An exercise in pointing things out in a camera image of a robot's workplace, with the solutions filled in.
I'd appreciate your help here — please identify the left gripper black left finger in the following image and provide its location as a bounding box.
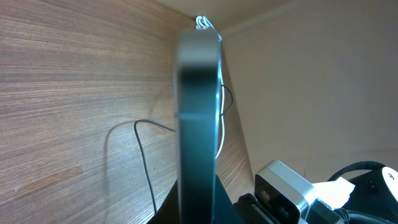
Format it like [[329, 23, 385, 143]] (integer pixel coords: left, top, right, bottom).
[[147, 181, 180, 224]]

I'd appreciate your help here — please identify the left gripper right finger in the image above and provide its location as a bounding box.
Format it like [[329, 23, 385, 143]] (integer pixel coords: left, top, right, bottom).
[[213, 175, 243, 224]]

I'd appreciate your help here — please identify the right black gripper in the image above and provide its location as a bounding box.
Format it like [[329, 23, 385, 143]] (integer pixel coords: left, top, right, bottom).
[[233, 194, 279, 224]]

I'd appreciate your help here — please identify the black USB charging cable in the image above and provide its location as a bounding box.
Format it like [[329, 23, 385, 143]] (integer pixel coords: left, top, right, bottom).
[[133, 83, 234, 215]]

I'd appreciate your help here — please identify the blue Galaxy smartphone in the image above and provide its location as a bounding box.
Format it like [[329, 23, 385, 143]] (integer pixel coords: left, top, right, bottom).
[[174, 29, 221, 223]]

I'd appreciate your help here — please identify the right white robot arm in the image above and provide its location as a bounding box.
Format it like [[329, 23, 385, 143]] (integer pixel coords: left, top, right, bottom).
[[234, 161, 397, 224]]

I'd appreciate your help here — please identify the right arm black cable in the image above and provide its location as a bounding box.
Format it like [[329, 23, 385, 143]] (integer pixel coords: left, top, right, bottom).
[[326, 160, 398, 224]]

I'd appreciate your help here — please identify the white power strip cord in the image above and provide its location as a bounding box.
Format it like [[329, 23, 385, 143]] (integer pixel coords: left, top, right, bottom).
[[215, 21, 226, 160]]

